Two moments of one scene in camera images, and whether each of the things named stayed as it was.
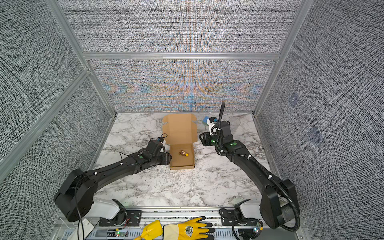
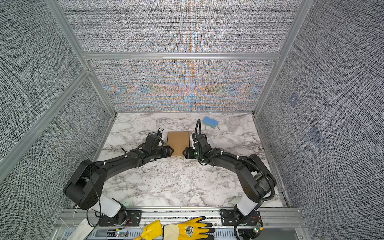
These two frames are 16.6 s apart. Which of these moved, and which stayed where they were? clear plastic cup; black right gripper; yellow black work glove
Moved: black right gripper
Stayed: clear plastic cup; yellow black work glove
